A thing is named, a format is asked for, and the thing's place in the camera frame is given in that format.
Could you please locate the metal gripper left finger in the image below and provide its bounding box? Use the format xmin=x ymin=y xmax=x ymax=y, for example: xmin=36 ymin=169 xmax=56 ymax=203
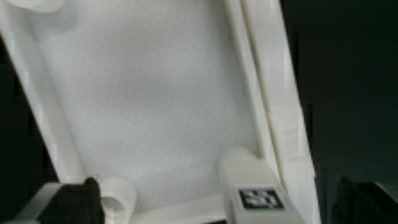
xmin=11 ymin=177 xmax=105 ymax=224

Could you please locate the white leg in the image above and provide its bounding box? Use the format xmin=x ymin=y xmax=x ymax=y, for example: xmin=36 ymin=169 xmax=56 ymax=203
xmin=219 ymin=147 xmax=306 ymax=224

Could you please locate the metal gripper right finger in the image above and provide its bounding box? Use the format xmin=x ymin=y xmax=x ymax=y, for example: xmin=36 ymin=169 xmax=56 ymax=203
xmin=331 ymin=177 xmax=398 ymax=224

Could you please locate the white frame rail front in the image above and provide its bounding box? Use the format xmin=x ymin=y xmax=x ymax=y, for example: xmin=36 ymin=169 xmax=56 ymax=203
xmin=242 ymin=0 xmax=322 ymax=224

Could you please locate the white desk top tray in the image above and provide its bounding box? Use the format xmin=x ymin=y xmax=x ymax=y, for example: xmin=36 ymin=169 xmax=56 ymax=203
xmin=0 ymin=0 xmax=274 ymax=224

